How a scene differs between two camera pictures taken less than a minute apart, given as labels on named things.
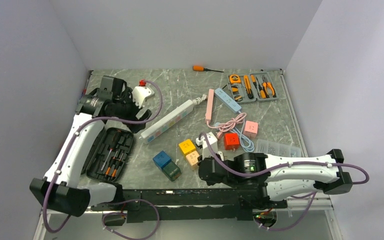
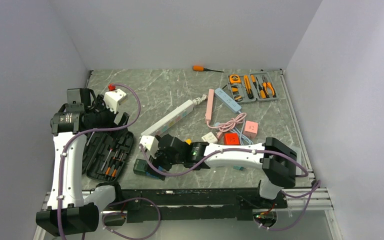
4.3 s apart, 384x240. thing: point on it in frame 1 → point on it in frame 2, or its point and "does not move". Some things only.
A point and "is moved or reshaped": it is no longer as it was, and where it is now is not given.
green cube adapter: x=171 y=170 is moved or reshaped
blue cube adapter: x=161 y=159 is moved or reshaped
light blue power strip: x=227 y=100 does not move
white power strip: x=167 y=122 does not move
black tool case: x=108 y=154 does not move
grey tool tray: x=245 y=88 does not move
